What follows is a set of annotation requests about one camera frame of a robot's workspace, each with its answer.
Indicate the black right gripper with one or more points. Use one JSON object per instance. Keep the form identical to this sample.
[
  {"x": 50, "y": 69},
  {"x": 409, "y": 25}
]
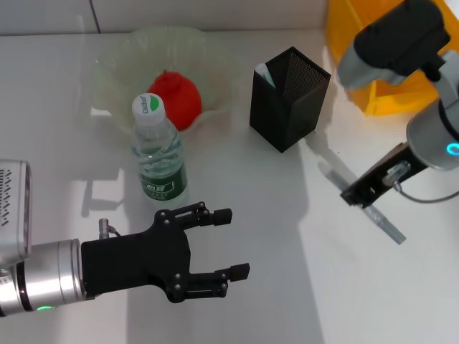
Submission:
[{"x": 387, "y": 172}]

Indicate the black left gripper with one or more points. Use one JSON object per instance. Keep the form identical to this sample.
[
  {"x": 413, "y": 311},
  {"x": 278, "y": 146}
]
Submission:
[{"x": 136, "y": 261}]

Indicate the water bottle green label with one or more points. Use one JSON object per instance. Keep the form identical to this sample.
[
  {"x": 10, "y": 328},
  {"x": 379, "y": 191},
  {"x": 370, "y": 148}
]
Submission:
[{"x": 163, "y": 168}]

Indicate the red-orange fruit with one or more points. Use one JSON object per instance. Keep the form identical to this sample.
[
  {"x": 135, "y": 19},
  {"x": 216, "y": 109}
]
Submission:
[{"x": 183, "y": 100}]

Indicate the green pen white cap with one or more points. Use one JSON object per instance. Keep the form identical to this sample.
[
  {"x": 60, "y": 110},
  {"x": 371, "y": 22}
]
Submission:
[{"x": 265, "y": 73}]

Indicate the black mesh pen holder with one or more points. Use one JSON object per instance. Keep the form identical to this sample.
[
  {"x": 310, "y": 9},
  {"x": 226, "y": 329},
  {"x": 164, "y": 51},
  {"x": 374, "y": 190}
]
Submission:
[{"x": 272, "y": 118}]

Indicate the green glass fruit plate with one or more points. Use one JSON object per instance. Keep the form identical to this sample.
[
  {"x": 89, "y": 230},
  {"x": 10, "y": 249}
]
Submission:
[{"x": 208, "y": 61}]

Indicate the yellow plastic bin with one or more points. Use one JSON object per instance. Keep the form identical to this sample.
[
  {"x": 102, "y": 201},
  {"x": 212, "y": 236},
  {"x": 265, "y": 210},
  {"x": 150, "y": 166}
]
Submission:
[{"x": 391, "y": 100}]

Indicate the silver vented camera box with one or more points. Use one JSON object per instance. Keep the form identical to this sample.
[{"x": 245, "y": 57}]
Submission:
[{"x": 14, "y": 211}]

